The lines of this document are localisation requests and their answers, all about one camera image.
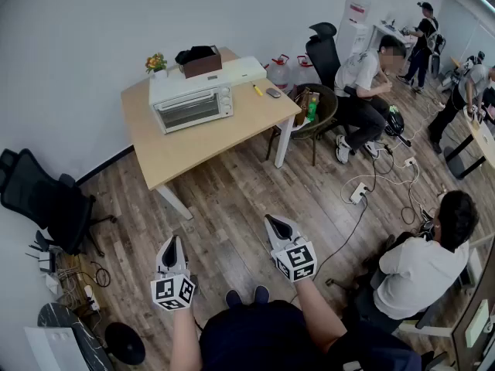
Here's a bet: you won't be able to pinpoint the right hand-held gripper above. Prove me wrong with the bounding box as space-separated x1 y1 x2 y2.
264 214 319 284

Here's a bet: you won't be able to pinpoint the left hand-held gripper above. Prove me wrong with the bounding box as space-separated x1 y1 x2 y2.
150 235 197 312

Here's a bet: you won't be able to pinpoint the person's right forearm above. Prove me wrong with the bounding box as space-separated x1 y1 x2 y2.
295 279 349 356

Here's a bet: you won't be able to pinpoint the person's left forearm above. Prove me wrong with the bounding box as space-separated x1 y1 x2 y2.
169 306 204 371

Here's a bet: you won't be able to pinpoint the white toaster oven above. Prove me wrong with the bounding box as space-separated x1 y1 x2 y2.
148 75 235 135

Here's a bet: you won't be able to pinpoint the person's right shoe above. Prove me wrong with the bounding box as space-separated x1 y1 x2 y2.
253 284 271 305

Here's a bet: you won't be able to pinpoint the black round stool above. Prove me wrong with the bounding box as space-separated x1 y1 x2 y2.
104 322 147 366

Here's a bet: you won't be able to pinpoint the person's dark clothing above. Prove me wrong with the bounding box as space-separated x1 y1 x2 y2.
199 298 423 371

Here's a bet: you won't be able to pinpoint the light wooden table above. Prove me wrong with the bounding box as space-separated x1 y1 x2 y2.
120 46 303 222

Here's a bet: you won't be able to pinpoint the black marble round table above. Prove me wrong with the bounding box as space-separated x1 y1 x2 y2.
37 302 115 371

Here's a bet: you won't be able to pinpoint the black router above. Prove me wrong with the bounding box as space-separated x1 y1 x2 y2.
25 230 57 274

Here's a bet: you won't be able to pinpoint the brown bag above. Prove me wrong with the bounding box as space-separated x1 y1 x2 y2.
293 87 322 128

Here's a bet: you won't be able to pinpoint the black mesh office chair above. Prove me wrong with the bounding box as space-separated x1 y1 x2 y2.
305 22 351 134
0 148 118 258

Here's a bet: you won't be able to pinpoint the dark wicker chair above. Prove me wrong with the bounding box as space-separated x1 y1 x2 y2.
265 82 340 166

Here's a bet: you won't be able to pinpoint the white board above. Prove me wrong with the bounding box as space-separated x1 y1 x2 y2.
23 325 92 371

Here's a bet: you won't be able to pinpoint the black helmet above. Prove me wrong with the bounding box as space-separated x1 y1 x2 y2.
384 105 406 138

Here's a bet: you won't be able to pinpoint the clear water jug red cap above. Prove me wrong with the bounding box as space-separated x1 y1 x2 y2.
266 53 292 93
292 53 320 89

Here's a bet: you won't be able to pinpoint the white flat box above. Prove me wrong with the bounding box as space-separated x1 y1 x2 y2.
222 55 268 87

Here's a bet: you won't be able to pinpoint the brown box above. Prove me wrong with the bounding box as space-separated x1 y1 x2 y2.
179 45 224 80

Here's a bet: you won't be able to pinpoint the potted orange flowers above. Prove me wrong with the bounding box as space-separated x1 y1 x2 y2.
145 52 169 80

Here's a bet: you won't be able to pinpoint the black bag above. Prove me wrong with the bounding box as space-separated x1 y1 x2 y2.
174 45 217 66

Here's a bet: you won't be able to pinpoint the white water dispenser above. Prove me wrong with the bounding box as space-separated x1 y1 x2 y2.
335 0 374 66

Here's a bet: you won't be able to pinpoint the round wooden table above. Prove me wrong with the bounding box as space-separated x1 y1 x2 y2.
443 104 495 182

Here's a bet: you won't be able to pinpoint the white side table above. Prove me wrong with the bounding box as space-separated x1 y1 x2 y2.
369 20 419 60

